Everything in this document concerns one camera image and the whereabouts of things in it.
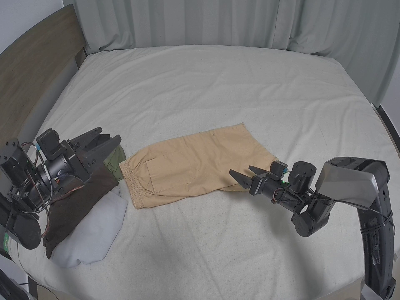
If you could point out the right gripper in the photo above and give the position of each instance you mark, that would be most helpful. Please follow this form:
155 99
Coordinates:
268 187

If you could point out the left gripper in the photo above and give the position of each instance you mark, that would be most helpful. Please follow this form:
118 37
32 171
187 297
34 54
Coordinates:
68 170

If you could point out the beige shorts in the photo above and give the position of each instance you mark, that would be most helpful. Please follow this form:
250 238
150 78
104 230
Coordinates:
193 167

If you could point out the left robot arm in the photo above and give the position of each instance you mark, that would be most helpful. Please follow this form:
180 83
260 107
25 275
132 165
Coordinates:
18 230

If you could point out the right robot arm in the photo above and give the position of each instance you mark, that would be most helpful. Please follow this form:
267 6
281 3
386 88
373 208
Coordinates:
343 180

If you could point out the bed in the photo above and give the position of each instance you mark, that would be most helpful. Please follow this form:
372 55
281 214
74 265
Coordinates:
218 80

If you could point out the black garment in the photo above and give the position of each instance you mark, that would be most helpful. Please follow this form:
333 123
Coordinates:
105 137

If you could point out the green garment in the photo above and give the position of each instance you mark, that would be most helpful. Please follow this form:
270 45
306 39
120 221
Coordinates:
117 167

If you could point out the brown garment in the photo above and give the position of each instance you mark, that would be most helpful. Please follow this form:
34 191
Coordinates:
78 205

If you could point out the white garment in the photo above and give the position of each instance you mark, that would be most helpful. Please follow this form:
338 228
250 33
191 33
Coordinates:
93 227

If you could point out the pale green curtain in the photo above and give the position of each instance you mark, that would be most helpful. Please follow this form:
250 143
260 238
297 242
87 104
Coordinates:
343 17
172 11

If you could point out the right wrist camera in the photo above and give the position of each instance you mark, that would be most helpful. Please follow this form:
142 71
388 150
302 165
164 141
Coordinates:
278 169

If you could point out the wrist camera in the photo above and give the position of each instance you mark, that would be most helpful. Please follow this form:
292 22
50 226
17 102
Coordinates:
278 169
48 142

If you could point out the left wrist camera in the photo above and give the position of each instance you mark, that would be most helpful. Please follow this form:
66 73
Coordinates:
48 142

